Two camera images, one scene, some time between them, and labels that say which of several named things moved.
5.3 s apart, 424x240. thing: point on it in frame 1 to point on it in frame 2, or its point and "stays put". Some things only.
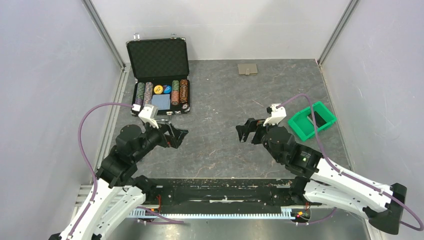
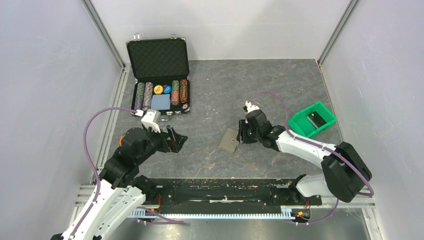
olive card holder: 247,69 to 228,141
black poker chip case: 161,68 stays put
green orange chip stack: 175,92 stays put
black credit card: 319,121 stays put
